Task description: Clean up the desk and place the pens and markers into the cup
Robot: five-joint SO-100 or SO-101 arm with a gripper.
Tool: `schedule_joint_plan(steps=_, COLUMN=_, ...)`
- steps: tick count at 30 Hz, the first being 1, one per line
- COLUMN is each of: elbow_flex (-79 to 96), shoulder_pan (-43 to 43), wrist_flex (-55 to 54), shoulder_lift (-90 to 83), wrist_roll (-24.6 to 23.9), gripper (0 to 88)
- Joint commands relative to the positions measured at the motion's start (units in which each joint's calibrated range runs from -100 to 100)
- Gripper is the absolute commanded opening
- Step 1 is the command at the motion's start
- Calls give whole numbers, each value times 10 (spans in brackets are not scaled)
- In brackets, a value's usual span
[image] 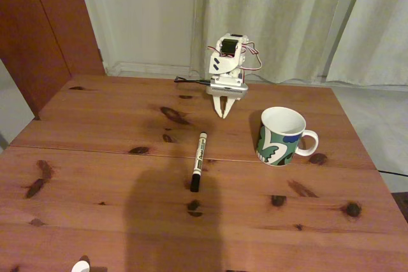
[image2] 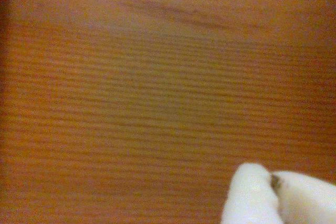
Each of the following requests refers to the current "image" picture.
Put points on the black and white marker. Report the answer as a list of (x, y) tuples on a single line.
[(199, 157)]

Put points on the white green patterned mug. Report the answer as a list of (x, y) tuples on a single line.
[(280, 144)]

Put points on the white curtain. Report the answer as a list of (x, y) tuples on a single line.
[(280, 20), (376, 30)]

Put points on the brown wooden cabinet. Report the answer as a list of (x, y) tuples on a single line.
[(35, 36)]

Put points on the small white round object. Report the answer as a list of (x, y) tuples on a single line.
[(79, 267)]

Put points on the silver camera box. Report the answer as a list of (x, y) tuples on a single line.
[(227, 90)]

